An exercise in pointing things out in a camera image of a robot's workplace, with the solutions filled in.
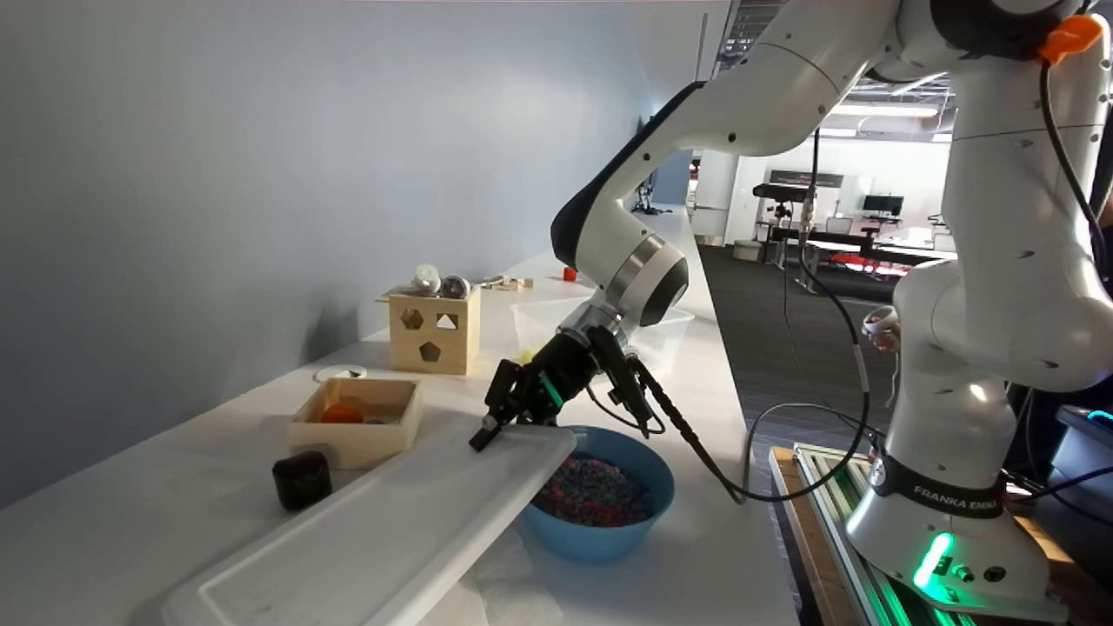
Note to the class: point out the small wooden letter block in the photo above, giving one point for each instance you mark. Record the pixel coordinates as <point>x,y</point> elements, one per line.
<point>497,280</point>

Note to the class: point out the background lab desk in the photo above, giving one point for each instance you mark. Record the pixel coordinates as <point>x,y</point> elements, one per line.
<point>855,245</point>

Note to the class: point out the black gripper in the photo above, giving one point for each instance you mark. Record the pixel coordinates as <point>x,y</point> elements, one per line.
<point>558,369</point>

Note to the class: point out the wooden shape sorter cube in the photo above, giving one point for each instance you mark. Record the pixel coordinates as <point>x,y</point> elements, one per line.
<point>436,335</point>

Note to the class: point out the black round object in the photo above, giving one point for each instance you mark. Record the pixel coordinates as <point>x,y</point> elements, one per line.
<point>305,480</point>

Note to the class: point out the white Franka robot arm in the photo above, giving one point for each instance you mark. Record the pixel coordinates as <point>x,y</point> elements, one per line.
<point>996,291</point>

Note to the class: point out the blue bowl with beads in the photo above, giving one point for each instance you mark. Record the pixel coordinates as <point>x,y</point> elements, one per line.
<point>609,508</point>

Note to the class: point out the blue and white cylinder block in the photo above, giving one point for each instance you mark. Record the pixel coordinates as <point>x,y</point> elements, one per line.
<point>453,287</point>

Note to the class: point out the white rectangular plastic lid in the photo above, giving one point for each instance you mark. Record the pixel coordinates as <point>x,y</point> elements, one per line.
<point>394,524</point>

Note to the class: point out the blue panel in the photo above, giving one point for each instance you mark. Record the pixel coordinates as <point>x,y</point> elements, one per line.
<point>672,182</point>

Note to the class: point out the small open wooden box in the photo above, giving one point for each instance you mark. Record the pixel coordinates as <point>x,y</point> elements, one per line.
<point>350,422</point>

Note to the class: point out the robot base platform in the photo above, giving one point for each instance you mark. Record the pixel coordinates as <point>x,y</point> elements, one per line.
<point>817,544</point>

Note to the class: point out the small red object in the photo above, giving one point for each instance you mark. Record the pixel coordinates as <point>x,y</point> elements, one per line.
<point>569,271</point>

